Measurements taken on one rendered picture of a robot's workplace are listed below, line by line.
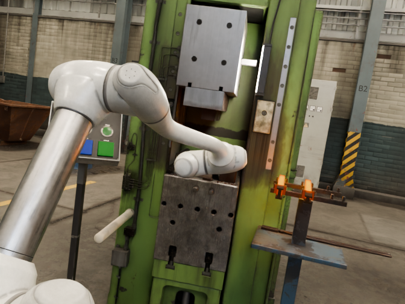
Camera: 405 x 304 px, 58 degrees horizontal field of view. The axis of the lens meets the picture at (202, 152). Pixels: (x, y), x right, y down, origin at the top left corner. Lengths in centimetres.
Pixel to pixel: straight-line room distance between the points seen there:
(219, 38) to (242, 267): 124
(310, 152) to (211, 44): 536
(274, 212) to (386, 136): 586
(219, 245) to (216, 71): 87
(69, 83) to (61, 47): 895
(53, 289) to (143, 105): 48
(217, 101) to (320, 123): 529
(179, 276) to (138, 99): 123
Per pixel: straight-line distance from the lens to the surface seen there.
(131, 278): 230
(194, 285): 202
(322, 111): 706
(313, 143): 706
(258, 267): 217
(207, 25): 192
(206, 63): 188
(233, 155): 141
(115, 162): 184
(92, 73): 103
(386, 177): 784
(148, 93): 96
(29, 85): 1050
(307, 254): 168
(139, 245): 221
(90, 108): 101
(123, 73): 95
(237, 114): 233
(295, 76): 202
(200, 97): 187
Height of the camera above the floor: 126
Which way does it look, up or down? 7 degrees down
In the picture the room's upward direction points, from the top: 8 degrees clockwise
